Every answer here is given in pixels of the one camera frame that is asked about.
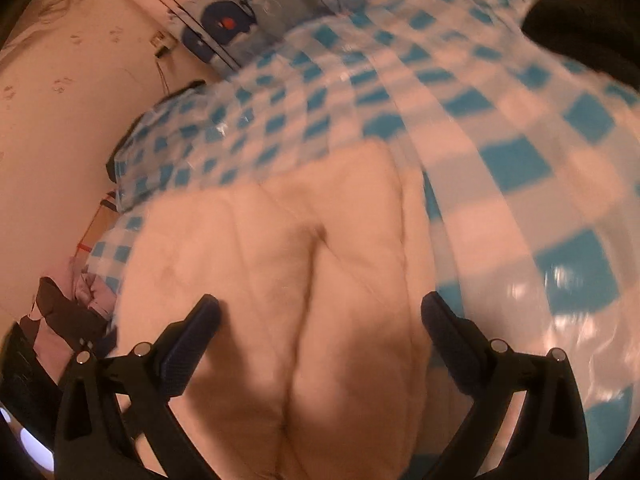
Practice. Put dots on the dark cloth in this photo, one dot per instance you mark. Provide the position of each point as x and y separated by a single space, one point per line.
590 15

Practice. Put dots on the striped cardboard box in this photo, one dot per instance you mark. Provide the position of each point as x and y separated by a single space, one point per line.
97 230

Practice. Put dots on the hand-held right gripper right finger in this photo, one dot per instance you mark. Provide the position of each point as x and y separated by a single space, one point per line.
445 340

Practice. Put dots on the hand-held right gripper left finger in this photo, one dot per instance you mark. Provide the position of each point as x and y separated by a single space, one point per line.
192 340

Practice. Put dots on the blue white checkered bed sheet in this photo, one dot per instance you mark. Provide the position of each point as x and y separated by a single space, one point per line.
500 150

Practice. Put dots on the beige quilted garment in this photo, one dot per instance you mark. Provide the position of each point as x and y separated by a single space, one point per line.
260 285

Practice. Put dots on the blue printed blanket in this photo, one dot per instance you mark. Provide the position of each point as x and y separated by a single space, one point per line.
260 5

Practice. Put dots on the blue white checkered pillow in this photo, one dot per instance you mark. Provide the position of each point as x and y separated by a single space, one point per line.
225 125

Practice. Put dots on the wall socket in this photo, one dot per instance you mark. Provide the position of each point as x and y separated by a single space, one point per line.
162 42

